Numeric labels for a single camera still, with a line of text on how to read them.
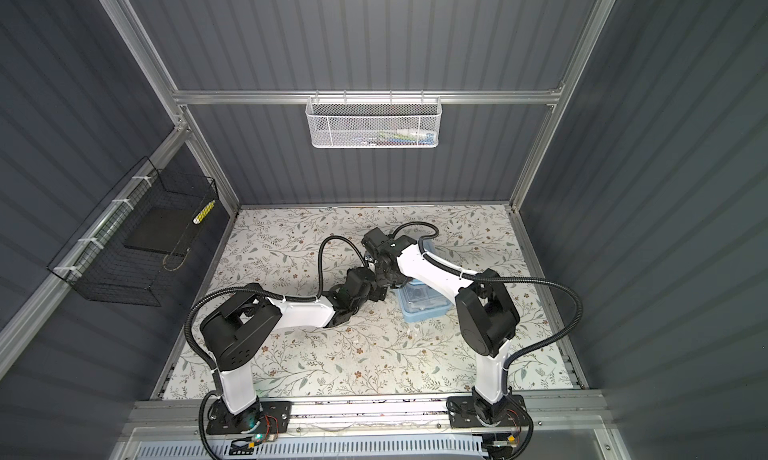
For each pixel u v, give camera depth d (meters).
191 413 0.77
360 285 0.72
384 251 0.66
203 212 0.81
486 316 0.49
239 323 0.52
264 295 0.54
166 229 0.78
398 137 0.94
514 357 0.54
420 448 0.77
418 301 0.85
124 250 0.71
